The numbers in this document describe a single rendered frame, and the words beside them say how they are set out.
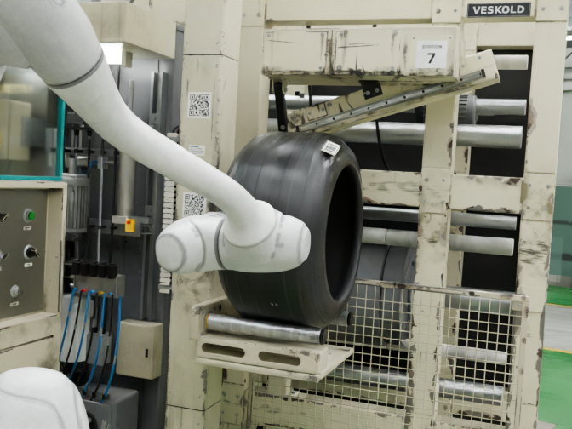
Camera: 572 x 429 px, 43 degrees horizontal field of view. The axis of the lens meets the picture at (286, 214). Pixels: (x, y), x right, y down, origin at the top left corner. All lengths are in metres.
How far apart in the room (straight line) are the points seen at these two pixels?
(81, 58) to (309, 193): 0.90
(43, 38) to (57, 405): 0.49
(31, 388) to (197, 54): 1.34
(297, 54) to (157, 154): 1.18
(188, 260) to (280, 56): 1.12
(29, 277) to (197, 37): 0.82
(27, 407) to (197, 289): 1.18
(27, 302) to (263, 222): 0.98
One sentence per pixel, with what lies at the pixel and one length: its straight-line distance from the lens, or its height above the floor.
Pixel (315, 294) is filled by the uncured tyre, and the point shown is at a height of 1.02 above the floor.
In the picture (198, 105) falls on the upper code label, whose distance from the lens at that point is 2.15.
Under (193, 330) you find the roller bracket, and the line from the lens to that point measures 2.05.
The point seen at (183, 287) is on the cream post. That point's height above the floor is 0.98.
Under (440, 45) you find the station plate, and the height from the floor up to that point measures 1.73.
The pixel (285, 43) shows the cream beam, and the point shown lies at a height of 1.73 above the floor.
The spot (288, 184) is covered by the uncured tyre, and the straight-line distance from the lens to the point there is 1.86.
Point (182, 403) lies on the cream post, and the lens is 2.25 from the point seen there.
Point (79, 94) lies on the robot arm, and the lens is 1.13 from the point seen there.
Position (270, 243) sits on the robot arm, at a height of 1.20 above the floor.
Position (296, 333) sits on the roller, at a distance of 1.98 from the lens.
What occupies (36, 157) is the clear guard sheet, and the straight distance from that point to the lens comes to 2.07.
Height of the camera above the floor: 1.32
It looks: 3 degrees down
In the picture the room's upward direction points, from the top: 3 degrees clockwise
